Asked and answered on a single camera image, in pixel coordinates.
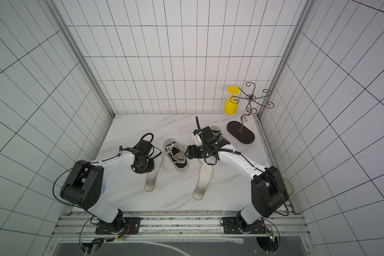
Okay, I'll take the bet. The green plastic cup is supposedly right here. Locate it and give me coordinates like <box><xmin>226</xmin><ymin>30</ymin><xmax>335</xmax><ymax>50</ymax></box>
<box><xmin>283</xmin><ymin>178</ymin><xmax>294</xmax><ymax>196</ymax></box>

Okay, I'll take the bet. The black white sneaker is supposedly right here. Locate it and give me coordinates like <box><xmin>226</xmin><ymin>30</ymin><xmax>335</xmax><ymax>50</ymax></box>
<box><xmin>210</xmin><ymin>126</ymin><xmax>223</xmax><ymax>138</ymax></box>
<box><xmin>164</xmin><ymin>138</ymin><xmax>189</xmax><ymax>172</ymax></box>

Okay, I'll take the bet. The white insole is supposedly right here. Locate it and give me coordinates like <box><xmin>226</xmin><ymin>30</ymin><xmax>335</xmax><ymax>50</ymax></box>
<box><xmin>193</xmin><ymin>163</ymin><xmax>213</xmax><ymax>201</ymax></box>
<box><xmin>145</xmin><ymin>156</ymin><xmax>162</xmax><ymax>193</ymax></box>

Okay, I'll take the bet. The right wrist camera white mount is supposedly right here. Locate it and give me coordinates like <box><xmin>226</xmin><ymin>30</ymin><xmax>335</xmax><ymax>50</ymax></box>
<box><xmin>192</xmin><ymin>133</ymin><xmax>202</xmax><ymax>147</ymax></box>

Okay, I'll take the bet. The yellow plastic wine glass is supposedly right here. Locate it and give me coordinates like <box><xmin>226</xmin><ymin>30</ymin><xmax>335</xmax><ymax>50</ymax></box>
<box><xmin>224</xmin><ymin>86</ymin><xmax>240</xmax><ymax>115</ymax></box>

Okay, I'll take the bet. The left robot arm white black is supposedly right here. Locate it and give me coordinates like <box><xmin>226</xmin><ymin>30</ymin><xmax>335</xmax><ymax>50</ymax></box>
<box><xmin>60</xmin><ymin>139</ymin><xmax>155</xmax><ymax>224</ymax></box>

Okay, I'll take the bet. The aluminium rail frame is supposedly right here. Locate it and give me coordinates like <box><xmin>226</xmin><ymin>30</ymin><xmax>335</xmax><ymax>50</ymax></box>
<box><xmin>44</xmin><ymin>211</ymin><xmax>316</xmax><ymax>256</ymax></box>

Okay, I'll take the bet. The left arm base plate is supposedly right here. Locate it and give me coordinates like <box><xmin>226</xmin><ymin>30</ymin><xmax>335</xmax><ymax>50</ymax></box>
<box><xmin>95</xmin><ymin>217</ymin><xmax>142</xmax><ymax>236</ymax></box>

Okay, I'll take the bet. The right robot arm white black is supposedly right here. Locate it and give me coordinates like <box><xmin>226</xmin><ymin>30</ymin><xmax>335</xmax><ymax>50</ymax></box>
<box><xmin>186</xmin><ymin>127</ymin><xmax>289</xmax><ymax>225</ymax></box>

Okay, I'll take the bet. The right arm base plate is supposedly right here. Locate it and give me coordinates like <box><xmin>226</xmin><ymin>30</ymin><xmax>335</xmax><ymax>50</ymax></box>
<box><xmin>220</xmin><ymin>217</ymin><xmax>267</xmax><ymax>235</ymax></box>

